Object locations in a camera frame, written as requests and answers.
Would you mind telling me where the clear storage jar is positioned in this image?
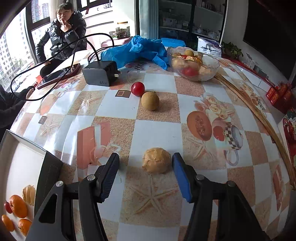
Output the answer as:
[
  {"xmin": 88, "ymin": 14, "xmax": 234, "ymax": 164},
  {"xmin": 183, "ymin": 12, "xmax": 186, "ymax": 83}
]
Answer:
[{"xmin": 116, "ymin": 22, "xmax": 131, "ymax": 39}]

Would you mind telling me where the white tray with black rim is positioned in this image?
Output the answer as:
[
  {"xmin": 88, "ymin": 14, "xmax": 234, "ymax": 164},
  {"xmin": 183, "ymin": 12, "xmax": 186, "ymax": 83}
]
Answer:
[{"xmin": 0, "ymin": 130, "xmax": 63, "ymax": 241}]

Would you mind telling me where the blue plastic bag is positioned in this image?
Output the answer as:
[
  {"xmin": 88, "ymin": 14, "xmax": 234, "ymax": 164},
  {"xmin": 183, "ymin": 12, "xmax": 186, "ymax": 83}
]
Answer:
[{"xmin": 101, "ymin": 35, "xmax": 169, "ymax": 71}]

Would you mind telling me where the grey power adapter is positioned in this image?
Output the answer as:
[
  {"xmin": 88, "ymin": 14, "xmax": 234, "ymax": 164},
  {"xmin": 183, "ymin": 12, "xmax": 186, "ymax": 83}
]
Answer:
[{"xmin": 82, "ymin": 61, "xmax": 122, "ymax": 87}]

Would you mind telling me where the red tomato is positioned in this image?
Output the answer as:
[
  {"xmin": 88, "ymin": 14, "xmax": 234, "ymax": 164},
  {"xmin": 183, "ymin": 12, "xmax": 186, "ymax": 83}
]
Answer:
[{"xmin": 181, "ymin": 67, "xmax": 199, "ymax": 78}]

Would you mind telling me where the grey-blue curtain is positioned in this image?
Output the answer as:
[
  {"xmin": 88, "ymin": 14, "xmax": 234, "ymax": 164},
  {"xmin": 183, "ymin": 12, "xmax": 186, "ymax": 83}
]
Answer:
[{"xmin": 138, "ymin": 0, "xmax": 160, "ymax": 40}]

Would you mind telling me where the printed checkered tablecloth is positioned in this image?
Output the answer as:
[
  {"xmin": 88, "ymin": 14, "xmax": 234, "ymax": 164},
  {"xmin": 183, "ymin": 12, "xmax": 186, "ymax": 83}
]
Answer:
[{"xmin": 9, "ymin": 44, "xmax": 294, "ymax": 241}]

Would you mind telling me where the black television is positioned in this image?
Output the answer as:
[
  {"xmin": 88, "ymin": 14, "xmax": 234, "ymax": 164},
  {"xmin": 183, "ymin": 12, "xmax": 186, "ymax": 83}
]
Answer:
[{"xmin": 243, "ymin": 0, "xmax": 296, "ymax": 80}]

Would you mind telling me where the red apple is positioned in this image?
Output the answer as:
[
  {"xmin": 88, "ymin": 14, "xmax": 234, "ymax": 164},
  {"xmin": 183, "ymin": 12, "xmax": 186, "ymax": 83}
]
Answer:
[{"xmin": 131, "ymin": 82, "xmax": 145, "ymax": 97}]

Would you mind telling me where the clear glass bowl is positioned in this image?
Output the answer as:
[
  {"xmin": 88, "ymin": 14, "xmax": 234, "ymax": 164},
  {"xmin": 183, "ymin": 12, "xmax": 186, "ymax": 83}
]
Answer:
[{"xmin": 167, "ymin": 46, "xmax": 221, "ymax": 81}]

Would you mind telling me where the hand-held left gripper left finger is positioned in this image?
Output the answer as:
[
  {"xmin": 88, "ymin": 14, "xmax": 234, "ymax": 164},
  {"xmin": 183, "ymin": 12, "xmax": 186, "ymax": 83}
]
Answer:
[{"xmin": 25, "ymin": 152, "xmax": 120, "ymax": 241}]

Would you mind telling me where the orange mandarin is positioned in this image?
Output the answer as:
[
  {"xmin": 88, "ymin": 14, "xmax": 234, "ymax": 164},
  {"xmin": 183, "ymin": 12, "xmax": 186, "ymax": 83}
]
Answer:
[
  {"xmin": 9, "ymin": 195, "xmax": 28, "ymax": 219},
  {"xmin": 1, "ymin": 215, "xmax": 15, "ymax": 232},
  {"xmin": 18, "ymin": 218, "xmax": 33, "ymax": 237}
]

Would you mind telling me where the tan wrinkled pastry ball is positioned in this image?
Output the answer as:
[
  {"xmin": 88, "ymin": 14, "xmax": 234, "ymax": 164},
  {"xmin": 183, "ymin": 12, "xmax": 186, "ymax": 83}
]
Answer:
[{"xmin": 142, "ymin": 148, "xmax": 172, "ymax": 174}]

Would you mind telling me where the long wooden slat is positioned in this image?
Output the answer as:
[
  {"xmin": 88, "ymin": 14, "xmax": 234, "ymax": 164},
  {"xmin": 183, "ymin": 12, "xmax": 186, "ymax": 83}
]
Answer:
[{"xmin": 216, "ymin": 72, "xmax": 296, "ymax": 183}]

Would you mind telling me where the green potted plant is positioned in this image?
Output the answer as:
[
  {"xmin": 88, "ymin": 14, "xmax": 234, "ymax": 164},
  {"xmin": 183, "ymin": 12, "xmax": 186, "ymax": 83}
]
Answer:
[{"xmin": 221, "ymin": 42, "xmax": 244, "ymax": 59}]

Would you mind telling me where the window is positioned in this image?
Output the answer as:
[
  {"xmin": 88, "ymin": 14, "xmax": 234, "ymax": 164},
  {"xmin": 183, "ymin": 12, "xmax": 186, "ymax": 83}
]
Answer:
[{"xmin": 0, "ymin": 0, "xmax": 114, "ymax": 93}]

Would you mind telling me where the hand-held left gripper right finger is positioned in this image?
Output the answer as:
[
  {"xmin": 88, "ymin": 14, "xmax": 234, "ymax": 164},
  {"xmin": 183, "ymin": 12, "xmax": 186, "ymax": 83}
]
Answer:
[{"xmin": 171, "ymin": 152, "xmax": 270, "ymax": 241}]

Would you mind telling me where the peeled mandarin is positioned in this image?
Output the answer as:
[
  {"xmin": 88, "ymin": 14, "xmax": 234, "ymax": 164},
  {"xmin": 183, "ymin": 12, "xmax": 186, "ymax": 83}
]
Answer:
[{"xmin": 22, "ymin": 185, "xmax": 37, "ymax": 206}]

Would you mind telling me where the glass display cabinet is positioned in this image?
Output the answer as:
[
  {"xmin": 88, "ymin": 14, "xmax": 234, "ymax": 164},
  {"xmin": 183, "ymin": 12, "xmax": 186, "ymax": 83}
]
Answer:
[{"xmin": 158, "ymin": 0, "xmax": 228, "ymax": 47}]

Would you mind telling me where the white low cabinet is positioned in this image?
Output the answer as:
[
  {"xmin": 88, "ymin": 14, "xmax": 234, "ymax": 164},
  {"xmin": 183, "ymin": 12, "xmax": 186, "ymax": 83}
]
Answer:
[{"xmin": 220, "ymin": 56, "xmax": 278, "ymax": 88}]

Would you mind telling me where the dark red phone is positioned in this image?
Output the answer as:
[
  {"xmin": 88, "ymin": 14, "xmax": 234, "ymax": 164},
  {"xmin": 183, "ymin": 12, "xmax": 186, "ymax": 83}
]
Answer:
[{"xmin": 36, "ymin": 63, "xmax": 81, "ymax": 90}]

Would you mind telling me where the white printed bag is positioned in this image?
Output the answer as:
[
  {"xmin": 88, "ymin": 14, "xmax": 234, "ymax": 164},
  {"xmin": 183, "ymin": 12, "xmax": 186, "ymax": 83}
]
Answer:
[{"xmin": 197, "ymin": 36, "xmax": 223, "ymax": 58}]

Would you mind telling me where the brown pear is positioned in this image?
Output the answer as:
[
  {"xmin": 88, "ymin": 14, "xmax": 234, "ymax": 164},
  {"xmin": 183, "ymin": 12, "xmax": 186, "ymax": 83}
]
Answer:
[{"xmin": 141, "ymin": 91, "xmax": 160, "ymax": 111}]

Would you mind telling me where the blue plastic container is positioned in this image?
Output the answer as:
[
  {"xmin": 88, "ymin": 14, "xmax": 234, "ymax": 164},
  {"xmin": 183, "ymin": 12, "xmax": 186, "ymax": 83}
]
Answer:
[{"xmin": 161, "ymin": 37, "xmax": 186, "ymax": 48}]

